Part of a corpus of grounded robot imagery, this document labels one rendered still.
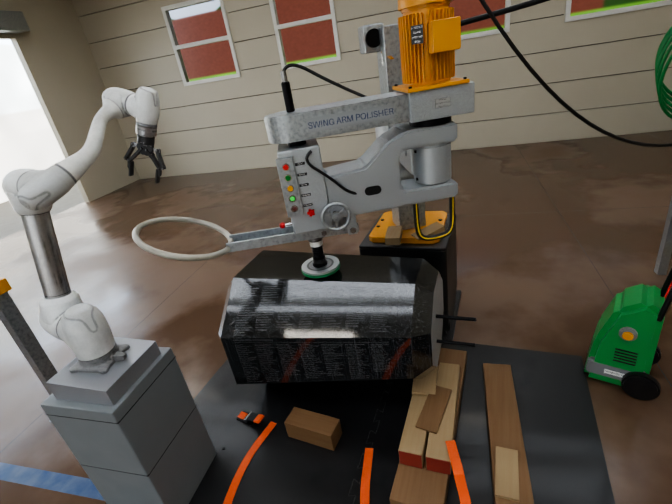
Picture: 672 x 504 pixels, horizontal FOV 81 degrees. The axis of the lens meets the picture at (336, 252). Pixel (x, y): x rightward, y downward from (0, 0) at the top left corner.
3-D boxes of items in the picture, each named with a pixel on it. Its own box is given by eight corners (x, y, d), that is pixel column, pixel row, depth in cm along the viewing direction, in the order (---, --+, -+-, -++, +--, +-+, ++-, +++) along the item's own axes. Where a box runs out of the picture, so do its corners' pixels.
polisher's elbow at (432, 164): (409, 177, 213) (407, 141, 204) (444, 171, 213) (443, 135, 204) (419, 187, 196) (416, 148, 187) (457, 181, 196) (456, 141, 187)
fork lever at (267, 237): (354, 220, 220) (353, 212, 217) (360, 234, 202) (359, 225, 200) (231, 240, 216) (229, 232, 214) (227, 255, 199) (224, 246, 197)
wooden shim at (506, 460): (495, 447, 196) (495, 445, 195) (517, 452, 192) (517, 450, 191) (494, 496, 175) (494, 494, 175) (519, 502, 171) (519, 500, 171)
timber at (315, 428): (288, 436, 228) (283, 422, 223) (298, 420, 238) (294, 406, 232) (334, 451, 215) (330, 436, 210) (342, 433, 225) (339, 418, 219)
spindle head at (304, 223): (357, 212, 219) (346, 131, 200) (364, 227, 200) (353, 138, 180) (294, 224, 218) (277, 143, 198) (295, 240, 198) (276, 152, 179)
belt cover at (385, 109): (454, 114, 204) (453, 79, 196) (474, 120, 181) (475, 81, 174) (271, 146, 200) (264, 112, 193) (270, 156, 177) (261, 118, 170)
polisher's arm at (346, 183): (445, 203, 222) (442, 113, 200) (461, 217, 201) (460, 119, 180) (317, 227, 219) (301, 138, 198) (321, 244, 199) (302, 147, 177)
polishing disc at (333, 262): (328, 277, 205) (328, 275, 205) (294, 273, 215) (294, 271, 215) (345, 258, 222) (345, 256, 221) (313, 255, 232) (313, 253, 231)
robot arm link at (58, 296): (60, 350, 171) (37, 336, 182) (98, 333, 184) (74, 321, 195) (8, 172, 145) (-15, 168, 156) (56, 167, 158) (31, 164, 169)
